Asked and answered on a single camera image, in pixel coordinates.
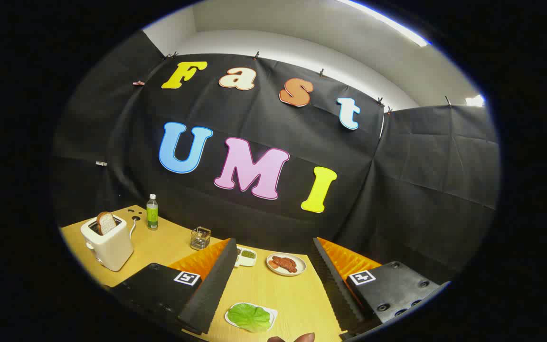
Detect white divided dish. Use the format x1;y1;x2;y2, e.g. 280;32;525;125
235;247;257;267

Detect red meat slices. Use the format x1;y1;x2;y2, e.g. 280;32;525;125
270;256;299;274

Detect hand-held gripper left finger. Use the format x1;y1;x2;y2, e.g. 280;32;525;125
110;237;239;335

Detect green lettuce leaf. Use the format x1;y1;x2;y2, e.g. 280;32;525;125
227;303;272;333

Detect white bread slice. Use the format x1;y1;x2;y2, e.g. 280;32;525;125
96;211;117;236

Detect beige oval plate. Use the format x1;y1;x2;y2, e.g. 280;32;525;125
266;252;307;276

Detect metal wire utensil holder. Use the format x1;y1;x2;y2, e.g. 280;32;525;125
190;227;212;251

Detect green label drink bottle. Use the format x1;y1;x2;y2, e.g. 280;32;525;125
146;193;159;231

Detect white square plate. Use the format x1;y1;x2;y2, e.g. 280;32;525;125
225;302;279;332

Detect white toaster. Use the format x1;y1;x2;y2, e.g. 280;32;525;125
80;214;134;272

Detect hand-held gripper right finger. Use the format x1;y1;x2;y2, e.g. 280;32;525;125
311;237;451;340

